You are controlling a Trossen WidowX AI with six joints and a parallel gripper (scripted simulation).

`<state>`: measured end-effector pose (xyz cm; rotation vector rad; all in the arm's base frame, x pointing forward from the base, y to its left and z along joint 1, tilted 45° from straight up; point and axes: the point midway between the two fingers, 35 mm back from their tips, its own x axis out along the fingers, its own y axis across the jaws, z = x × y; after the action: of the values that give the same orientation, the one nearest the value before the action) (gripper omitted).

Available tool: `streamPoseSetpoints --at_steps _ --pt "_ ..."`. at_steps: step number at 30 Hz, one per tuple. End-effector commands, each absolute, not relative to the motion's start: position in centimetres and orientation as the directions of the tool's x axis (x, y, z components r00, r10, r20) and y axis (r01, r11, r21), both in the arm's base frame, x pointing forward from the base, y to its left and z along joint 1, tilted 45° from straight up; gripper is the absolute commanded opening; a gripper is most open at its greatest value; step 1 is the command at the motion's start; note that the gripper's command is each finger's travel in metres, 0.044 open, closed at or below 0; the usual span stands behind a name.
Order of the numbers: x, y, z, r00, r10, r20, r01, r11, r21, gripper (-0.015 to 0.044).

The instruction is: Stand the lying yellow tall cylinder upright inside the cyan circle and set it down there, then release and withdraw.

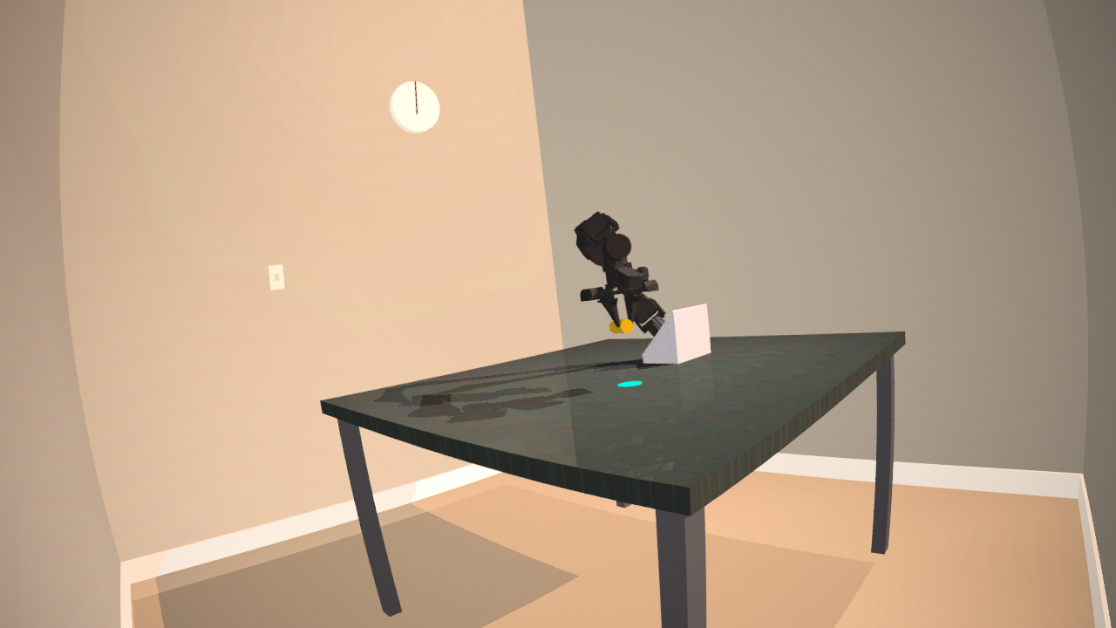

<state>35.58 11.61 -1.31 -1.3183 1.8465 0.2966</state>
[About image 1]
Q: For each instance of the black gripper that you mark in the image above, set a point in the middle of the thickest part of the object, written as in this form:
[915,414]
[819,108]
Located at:
[607,296]

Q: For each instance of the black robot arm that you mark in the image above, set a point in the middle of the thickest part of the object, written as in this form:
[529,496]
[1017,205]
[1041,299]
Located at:
[603,245]

